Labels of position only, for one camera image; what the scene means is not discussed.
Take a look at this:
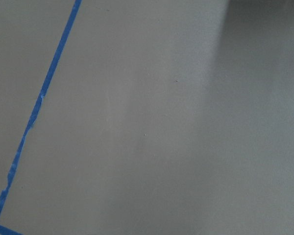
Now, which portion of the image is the blue tape line right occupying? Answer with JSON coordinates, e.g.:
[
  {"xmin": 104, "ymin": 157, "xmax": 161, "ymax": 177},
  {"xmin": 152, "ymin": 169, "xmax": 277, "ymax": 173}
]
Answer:
[{"xmin": 0, "ymin": 0, "xmax": 82, "ymax": 235}]

